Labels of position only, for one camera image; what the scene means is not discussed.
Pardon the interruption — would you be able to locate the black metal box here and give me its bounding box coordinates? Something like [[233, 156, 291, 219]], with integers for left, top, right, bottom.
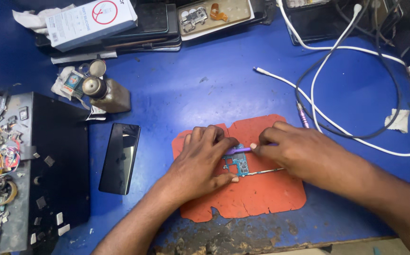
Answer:
[[0, 92, 91, 254]]

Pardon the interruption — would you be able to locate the stack of black phones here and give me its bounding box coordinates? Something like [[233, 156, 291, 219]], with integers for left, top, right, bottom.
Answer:
[[35, 3, 182, 57]]

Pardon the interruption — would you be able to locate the orange silicone repair mat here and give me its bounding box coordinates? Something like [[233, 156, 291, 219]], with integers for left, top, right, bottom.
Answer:
[[171, 114, 307, 223]]

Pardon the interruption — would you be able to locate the white charging cable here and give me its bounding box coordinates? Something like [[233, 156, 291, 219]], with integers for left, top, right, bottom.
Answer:
[[253, 0, 410, 157]]

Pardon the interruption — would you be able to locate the brown glass bottle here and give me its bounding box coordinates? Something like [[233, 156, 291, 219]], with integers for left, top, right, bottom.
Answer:
[[82, 76, 132, 114]]

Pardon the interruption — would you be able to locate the person's left hand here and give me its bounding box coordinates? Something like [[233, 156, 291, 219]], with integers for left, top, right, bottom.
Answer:
[[164, 125, 241, 205]]

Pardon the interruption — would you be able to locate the phone frame with metal parts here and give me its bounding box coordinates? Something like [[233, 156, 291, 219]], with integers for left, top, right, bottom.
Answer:
[[177, 0, 256, 41]]

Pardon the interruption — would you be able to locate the small crumpled white tissue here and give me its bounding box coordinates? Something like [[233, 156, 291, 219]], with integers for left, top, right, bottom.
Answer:
[[384, 109, 410, 134]]

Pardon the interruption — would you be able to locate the crumpled white paper with packet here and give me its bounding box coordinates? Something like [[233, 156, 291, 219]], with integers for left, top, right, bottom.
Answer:
[[51, 66, 91, 110]]

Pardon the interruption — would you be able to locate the round metal bottle cap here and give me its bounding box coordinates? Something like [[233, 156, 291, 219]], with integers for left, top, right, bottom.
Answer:
[[89, 59, 107, 78]]

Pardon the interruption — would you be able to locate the black smartphone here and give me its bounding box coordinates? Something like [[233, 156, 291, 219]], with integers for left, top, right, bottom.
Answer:
[[98, 123, 141, 196]]

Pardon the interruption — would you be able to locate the person's right hand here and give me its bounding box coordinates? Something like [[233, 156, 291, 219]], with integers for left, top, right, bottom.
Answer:
[[250, 121, 336, 185]]

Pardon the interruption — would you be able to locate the white phone case box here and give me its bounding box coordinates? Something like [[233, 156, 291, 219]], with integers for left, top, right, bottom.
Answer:
[[45, 0, 138, 52]]

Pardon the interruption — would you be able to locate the purple handled tool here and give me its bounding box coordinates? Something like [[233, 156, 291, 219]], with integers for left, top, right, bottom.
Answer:
[[225, 143, 279, 156]]

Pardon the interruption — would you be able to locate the pink metal plug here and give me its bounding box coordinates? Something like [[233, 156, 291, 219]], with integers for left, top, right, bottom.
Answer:
[[296, 101, 310, 129]]

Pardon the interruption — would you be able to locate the blue phone circuit board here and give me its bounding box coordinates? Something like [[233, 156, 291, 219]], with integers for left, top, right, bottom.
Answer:
[[223, 143, 285, 178]]

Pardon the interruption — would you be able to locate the black cable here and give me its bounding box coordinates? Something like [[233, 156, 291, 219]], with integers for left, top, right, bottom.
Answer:
[[294, 0, 403, 139]]

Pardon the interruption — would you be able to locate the white paper strip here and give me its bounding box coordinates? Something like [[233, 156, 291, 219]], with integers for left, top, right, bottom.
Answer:
[[51, 51, 118, 65]]

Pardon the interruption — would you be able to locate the black equipment with cables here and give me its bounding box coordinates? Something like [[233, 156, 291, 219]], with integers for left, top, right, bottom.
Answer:
[[282, 0, 410, 66]]

